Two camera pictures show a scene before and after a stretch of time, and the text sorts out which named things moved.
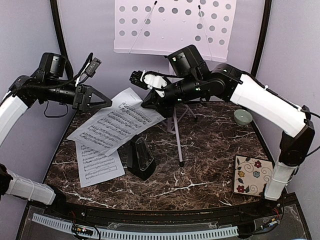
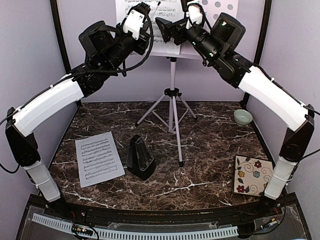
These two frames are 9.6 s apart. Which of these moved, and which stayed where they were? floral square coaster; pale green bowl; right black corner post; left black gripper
Moved: left black gripper
Stayed: floral square coaster; pale green bowl; right black corner post
